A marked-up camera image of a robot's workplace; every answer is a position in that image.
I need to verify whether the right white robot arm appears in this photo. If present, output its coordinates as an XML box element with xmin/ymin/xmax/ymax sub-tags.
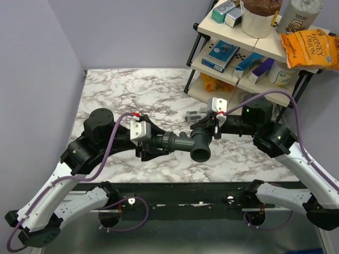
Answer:
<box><xmin>190</xmin><ymin>94</ymin><xmax>338</xmax><ymax>231</ymax></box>

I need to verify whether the aluminium frame rail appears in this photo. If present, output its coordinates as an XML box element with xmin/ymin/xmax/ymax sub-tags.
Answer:
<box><xmin>42</xmin><ymin>188</ymin><xmax>324</xmax><ymax>212</ymax></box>

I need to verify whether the grey cylindrical canister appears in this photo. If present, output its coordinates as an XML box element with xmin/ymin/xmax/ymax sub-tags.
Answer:
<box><xmin>277</xmin><ymin>0</ymin><xmax>324</xmax><ymax>34</ymax></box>

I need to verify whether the orange honey dijon chip bag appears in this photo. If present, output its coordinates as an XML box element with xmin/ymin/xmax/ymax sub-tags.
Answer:
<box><xmin>280</xmin><ymin>29</ymin><xmax>338</xmax><ymax>71</ymax></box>

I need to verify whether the purple cable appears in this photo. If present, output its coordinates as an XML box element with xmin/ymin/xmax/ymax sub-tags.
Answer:
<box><xmin>6</xmin><ymin>113</ymin><xmax>149</xmax><ymax>252</ymax></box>
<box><xmin>224</xmin><ymin>89</ymin><xmax>339</xmax><ymax>230</ymax></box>

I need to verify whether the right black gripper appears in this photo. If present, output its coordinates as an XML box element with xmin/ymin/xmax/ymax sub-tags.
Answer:
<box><xmin>190</xmin><ymin>114</ymin><xmax>258</xmax><ymax>141</ymax></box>

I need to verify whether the silver small box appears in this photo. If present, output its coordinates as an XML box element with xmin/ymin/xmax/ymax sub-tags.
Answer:
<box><xmin>224</xmin><ymin>8</ymin><xmax>242</xmax><ymax>28</ymax></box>

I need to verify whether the grey T pipe fitting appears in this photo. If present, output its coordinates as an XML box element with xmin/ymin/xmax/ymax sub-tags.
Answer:
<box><xmin>169</xmin><ymin>128</ymin><xmax>211</xmax><ymax>162</ymax></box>

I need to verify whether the blue product box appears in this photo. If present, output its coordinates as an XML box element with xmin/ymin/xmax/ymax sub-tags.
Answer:
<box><xmin>201</xmin><ymin>40</ymin><xmax>240</xmax><ymax>73</ymax></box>

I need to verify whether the blue white carton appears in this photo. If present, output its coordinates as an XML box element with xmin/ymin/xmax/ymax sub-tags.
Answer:
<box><xmin>233</xmin><ymin>53</ymin><xmax>263</xmax><ymax>79</ymax></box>

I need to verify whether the purple white carton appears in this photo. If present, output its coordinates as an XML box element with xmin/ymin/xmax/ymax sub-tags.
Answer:
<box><xmin>248</xmin><ymin>58</ymin><xmax>275</xmax><ymax>84</ymax></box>

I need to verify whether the orange snack bag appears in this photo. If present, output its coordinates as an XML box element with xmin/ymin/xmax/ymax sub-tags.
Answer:
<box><xmin>200</xmin><ymin>72</ymin><xmax>233</xmax><ymax>93</ymax></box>

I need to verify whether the cream tiered shelf rack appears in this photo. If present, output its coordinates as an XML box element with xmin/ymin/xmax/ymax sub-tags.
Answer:
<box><xmin>184</xmin><ymin>0</ymin><xmax>333</xmax><ymax>132</ymax></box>

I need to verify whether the teal green box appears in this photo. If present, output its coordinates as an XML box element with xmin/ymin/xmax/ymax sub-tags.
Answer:
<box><xmin>211</xmin><ymin>1</ymin><xmax>236</xmax><ymax>23</ymax></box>

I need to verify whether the white tub brown lid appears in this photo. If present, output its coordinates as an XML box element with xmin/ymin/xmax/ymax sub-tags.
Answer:
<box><xmin>240</xmin><ymin>0</ymin><xmax>282</xmax><ymax>39</ymax></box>

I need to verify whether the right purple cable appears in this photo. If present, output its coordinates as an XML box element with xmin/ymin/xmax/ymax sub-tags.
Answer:
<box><xmin>224</xmin><ymin>89</ymin><xmax>339</xmax><ymax>230</ymax></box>

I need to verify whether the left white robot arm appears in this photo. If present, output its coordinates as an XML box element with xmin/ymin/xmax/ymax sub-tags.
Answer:
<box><xmin>5</xmin><ymin>108</ymin><xmax>165</xmax><ymax>253</ymax></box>

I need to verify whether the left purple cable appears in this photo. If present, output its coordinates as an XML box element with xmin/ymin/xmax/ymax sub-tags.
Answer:
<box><xmin>6</xmin><ymin>113</ymin><xmax>149</xmax><ymax>252</ymax></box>

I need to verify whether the white round container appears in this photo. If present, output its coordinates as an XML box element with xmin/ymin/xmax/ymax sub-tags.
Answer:
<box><xmin>267</xmin><ymin>61</ymin><xmax>299</xmax><ymax>86</ymax></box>

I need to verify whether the clear plastic pipe fitting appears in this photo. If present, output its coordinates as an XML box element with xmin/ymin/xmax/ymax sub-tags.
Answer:
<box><xmin>184</xmin><ymin>111</ymin><xmax>207</xmax><ymax>123</ymax></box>

